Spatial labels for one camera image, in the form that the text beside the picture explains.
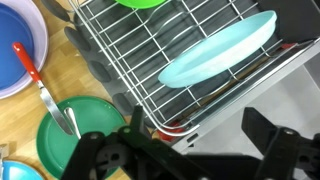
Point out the lilac plate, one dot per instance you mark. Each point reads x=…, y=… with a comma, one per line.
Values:
x=40, y=33

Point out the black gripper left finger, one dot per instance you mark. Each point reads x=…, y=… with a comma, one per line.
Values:
x=133, y=153

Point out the dark green plate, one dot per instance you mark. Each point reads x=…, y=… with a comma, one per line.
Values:
x=100, y=116

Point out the aqua plastic plate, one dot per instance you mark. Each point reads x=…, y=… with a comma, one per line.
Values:
x=216, y=53

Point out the grey dish drainer tray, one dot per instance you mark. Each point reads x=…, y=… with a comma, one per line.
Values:
x=293, y=20

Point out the grey plastic bin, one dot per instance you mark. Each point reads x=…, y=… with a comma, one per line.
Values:
x=293, y=100

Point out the slim metal spoon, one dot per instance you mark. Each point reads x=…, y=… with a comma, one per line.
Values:
x=72, y=120

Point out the dark blue plate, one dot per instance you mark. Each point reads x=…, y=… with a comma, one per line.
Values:
x=13, y=50

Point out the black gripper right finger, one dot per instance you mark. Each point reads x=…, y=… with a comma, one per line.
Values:
x=293, y=153

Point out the light blue plate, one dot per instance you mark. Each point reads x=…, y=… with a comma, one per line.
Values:
x=16, y=171

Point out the green plastic bowl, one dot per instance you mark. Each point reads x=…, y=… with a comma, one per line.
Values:
x=140, y=3

